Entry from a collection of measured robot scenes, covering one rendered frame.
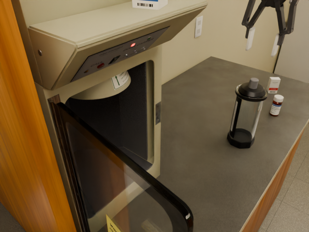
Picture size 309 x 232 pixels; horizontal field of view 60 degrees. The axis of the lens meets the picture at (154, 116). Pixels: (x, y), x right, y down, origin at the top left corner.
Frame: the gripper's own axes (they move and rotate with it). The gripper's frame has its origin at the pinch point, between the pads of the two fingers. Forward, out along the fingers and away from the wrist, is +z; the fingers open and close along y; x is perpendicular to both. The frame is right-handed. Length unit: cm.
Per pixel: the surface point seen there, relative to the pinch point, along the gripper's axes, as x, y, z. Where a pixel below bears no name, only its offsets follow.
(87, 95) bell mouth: -55, -18, 1
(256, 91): -2.0, 2.3, 15.2
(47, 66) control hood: -66, -10, -12
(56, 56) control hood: -66, -6, -15
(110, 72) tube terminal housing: -51, -13, -5
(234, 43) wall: 113, -56, 42
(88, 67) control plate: -61, -7, -11
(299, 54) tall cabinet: 245, -32, 85
